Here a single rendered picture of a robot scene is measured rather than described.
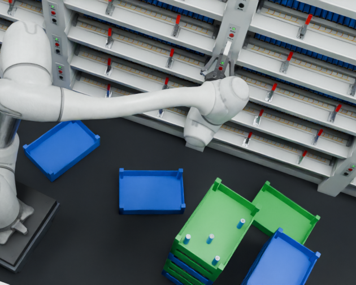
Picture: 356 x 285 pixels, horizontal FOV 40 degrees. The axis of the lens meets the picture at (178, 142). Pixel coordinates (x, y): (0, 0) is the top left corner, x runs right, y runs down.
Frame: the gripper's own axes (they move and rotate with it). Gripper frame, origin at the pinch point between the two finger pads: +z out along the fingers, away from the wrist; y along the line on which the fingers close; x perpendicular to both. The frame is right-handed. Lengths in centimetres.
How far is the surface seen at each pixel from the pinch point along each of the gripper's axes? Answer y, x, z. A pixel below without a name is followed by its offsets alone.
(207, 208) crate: 13, -40, -43
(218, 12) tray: -6.8, 12.0, 4.7
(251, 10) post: 3.5, 18.1, 3.8
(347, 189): 79, -76, 8
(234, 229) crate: 25, -40, -48
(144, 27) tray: -32.5, -7.1, 4.6
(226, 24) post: -3.1, 8.7, 3.8
